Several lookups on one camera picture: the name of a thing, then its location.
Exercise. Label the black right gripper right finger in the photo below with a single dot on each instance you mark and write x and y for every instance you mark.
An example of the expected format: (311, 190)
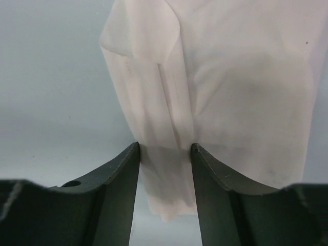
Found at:
(236, 210)

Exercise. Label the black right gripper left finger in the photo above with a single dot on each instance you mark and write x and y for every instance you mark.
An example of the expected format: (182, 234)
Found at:
(94, 209)

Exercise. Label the white underwear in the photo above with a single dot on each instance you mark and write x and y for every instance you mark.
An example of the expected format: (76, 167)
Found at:
(238, 77)

